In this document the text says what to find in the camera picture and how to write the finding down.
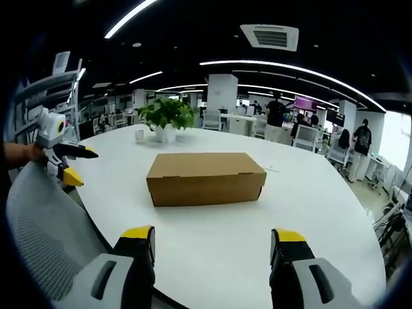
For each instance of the brown cardboard shoe box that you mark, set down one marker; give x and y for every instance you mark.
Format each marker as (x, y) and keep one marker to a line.
(206, 177)

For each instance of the grey mesh office chair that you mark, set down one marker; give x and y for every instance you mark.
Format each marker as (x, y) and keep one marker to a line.
(42, 231)

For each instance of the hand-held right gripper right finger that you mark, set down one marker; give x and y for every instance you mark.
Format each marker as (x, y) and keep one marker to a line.
(289, 257)

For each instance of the white office chair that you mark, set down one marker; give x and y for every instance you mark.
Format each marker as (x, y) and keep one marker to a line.
(304, 136)
(338, 157)
(212, 119)

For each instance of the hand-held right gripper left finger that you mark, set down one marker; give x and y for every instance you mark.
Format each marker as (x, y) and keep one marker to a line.
(135, 257)

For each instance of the white square pillar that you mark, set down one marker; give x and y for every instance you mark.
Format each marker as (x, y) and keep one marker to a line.
(222, 93)

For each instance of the green potted plant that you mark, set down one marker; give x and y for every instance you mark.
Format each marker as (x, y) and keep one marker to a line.
(167, 119)

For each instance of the purple wall screen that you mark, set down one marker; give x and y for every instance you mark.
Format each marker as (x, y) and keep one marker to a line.
(307, 104)

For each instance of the white metal shelving rack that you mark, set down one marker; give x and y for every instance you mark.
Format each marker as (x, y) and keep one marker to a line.
(48, 93)

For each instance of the ceiling air conditioner vent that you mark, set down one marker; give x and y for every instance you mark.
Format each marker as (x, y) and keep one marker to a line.
(269, 37)

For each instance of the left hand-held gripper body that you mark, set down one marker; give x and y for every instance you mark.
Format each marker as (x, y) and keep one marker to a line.
(50, 135)

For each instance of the small white cup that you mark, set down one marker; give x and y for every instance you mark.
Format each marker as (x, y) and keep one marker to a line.
(139, 136)

